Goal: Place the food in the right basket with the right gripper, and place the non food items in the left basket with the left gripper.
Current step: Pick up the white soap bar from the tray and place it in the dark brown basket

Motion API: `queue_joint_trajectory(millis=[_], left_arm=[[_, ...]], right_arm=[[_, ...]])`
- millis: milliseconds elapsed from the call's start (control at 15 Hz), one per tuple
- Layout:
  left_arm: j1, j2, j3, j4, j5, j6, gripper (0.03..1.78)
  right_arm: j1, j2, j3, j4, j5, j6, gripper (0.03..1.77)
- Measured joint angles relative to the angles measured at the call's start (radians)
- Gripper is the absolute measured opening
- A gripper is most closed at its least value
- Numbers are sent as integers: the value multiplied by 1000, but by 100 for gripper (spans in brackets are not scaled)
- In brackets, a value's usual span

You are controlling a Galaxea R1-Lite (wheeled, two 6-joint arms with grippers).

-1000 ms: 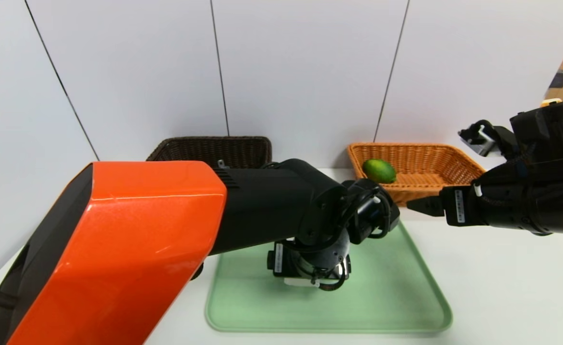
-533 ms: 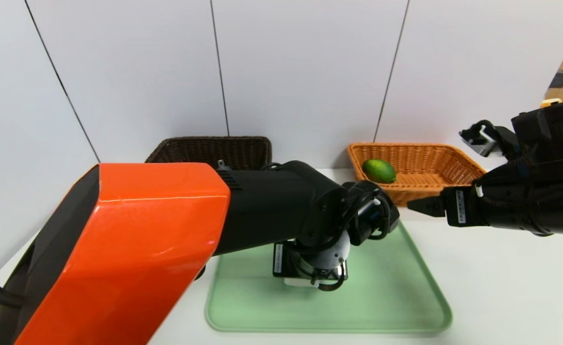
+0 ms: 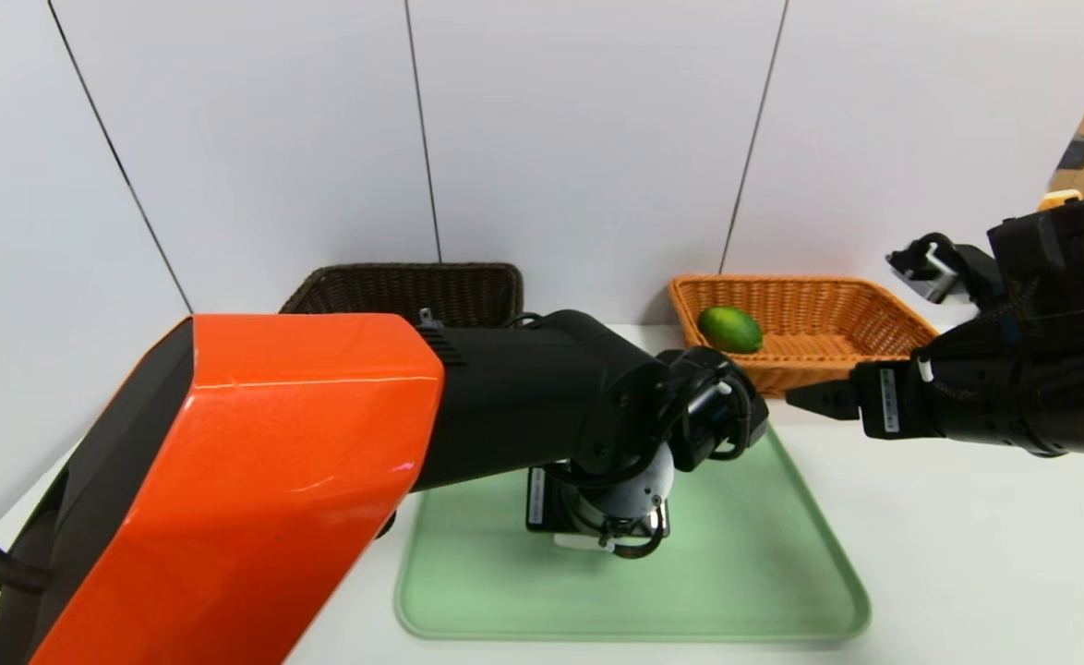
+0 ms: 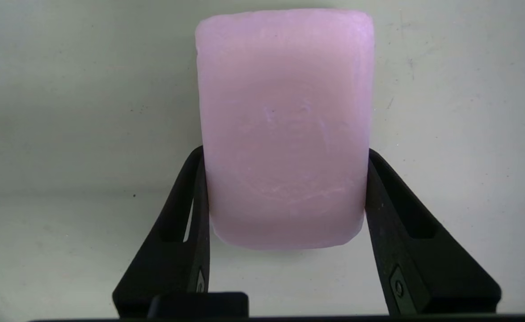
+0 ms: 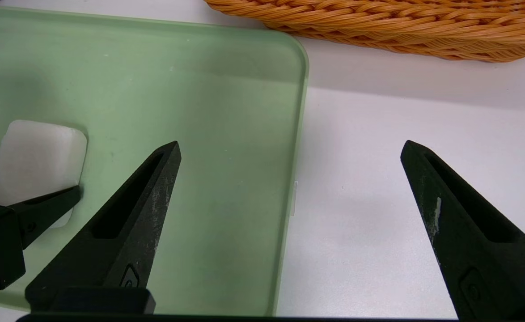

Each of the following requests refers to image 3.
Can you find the green lime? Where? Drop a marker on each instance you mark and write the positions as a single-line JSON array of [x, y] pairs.
[[731, 330]]

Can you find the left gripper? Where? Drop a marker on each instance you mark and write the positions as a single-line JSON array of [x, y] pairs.
[[546, 504]]

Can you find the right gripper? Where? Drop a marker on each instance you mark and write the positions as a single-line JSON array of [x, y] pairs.
[[882, 401]]

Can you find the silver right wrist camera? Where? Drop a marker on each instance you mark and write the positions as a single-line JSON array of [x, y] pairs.
[[925, 272]]

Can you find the orange wicker basket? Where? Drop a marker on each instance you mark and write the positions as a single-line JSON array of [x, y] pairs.
[[837, 305]]

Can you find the orange yellow toy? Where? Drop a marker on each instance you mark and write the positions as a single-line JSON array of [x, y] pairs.
[[1059, 199]]

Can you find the light green plastic tray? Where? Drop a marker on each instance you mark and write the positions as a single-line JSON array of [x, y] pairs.
[[745, 573]]

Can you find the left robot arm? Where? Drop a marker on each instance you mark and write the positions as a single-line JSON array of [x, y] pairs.
[[274, 480]]

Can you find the dark brown wicker basket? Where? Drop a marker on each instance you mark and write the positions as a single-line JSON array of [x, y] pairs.
[[431, 291]]

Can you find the white soap bar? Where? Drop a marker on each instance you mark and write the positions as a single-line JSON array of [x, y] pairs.
[[579, 543]]

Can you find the grey pencil lead case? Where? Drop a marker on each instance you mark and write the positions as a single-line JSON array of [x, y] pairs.
[[428, 319]]

